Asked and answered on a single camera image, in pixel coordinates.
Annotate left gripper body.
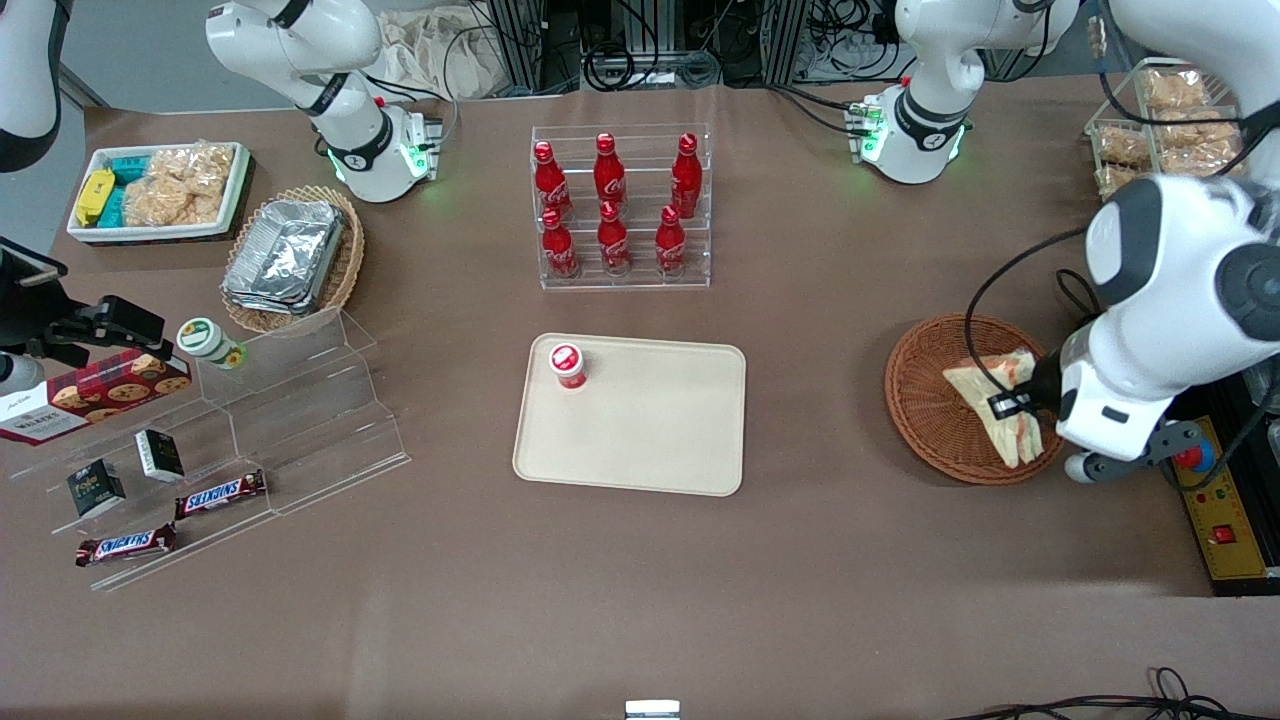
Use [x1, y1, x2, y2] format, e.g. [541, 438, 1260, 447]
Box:
[1030, 344, 1178, 464]

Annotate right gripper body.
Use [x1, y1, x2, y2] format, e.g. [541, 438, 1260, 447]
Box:
[0, 290, 103, 368]

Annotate triangle sandwich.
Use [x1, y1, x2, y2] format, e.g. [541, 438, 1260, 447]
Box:
[942, 347, 1046, 471]

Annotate round brown wicker basket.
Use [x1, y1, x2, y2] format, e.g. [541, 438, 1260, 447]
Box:
[884, 313, 1067, 487]

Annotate oval light wicker basket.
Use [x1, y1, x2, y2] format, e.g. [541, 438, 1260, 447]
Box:
[220, 184, 366, 335]

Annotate beige plastic tray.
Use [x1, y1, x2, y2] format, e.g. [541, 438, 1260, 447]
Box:
[512, 333, 748, 498]

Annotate green lid jar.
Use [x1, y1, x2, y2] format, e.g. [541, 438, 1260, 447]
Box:
[176, 317, 248, 371]

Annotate red walkers cookie box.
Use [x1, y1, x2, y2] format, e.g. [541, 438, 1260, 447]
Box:
[0, 350, 193, 446]

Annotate white rectangular bin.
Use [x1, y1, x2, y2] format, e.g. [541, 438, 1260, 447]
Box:
[66, 141, 252, 244]

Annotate yellow snack packet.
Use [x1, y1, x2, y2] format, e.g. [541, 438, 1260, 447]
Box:
[75, 168, 118, 227]

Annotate small black box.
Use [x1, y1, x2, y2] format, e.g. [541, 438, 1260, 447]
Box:
[66, 459, 128, 519]
[134, 429, 187, 484]

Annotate clear bag of crackers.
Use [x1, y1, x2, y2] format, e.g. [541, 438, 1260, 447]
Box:
[122, 143, 239, 228]

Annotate black appliance with yellow panel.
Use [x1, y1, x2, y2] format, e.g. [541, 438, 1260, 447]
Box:
[1160, 355, 1280, 598]

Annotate stacked foil containers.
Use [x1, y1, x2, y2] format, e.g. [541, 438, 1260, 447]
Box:
[222, 198, 348, 316]

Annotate snickers chocolate bar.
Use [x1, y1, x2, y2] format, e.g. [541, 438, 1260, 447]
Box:
[174, 469, 268, 521]
[75, 522, 178, 568]

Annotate clear acrylic stepped shelf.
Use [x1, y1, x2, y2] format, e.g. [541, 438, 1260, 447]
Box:
[10, 307, 412, 593]

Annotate bagged fried snack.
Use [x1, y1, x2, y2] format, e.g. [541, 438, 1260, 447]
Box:
[1096, 125, 1153, 168]
[1140, 68, 1209, 111]
[1160, 145, 1247, 181]
[1155, 107, 1241, 151]
[1096, 164, 1153, 203]

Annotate red cola bottle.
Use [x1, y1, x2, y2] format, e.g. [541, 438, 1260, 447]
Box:
[655, 205, 688, 277]
[541, 208, 581, 279]
[594, 133, 628, 211]
[533, 141, 573, 223]
[597, 201, 633, 276]
[671, 133, 704, 219]

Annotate beige cloth bag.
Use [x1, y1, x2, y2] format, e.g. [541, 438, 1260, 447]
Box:
[375, 8, 513, 101]

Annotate red lid cup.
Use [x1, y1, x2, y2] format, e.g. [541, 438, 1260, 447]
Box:
[547, 342, 588, 392]

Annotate clear acrylic bottle rack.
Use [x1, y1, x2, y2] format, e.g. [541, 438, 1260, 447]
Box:
[530, 123, 713, 292]

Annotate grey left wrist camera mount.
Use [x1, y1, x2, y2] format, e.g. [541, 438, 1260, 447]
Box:
[1063, 420, 1206, 487]

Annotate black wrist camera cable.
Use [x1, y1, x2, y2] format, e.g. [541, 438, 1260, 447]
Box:
[963, 228, 1101, 401]

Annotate black power cable with plug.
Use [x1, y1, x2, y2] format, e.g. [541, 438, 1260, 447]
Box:
[1055, 268, 1103, 323]

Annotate black floor cables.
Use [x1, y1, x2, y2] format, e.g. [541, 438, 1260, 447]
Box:
[945, 666, 1280, 720]

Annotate white wire rack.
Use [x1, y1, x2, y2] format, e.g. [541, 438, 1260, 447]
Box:
[1084, 57, 1259, 206]

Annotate black left base cable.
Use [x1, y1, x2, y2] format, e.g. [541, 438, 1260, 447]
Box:
[768, 83, 863, 137]

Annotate black base cable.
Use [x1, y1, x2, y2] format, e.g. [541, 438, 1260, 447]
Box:
[362, 72, 461, 153]
[768, 83, 863, 137]

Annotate black right base cable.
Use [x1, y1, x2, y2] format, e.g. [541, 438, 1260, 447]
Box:
[362, 72, 461, 153]

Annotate black cable bundle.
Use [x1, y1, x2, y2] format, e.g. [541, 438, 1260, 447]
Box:
[575, 0, 723, 93]

